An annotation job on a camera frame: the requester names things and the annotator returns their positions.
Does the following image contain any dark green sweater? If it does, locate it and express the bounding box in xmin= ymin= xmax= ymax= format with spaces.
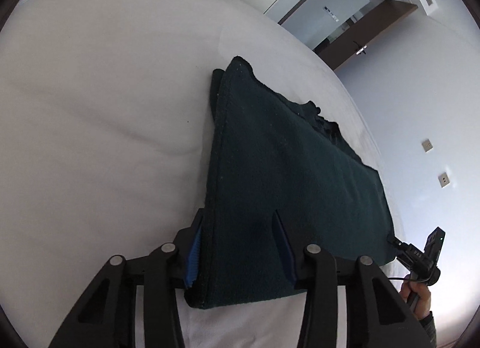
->
xmin=185 ymin=57 xmax=395 ymax=309

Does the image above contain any right hand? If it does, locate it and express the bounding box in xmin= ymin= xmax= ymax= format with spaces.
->
xmin=400 ymin=281 xmax=431 ymax=320

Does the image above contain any white bed sheet mattress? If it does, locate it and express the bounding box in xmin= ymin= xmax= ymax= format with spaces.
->
xmin=1 ymin=0 xmax=383 ymax=347

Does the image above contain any dark brown door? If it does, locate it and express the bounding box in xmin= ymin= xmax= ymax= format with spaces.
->
xmin=278 ymin=0 xmax=417 ymax=70

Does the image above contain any lower wall socket plate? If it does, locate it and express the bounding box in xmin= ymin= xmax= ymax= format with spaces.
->
xmin=438 ymin=172 xmax=450 ymax=188

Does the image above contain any upper wall switch plate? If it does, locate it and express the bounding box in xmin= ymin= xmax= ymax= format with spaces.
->
xmin=421 ymin=139 xmax=434 ymax=153

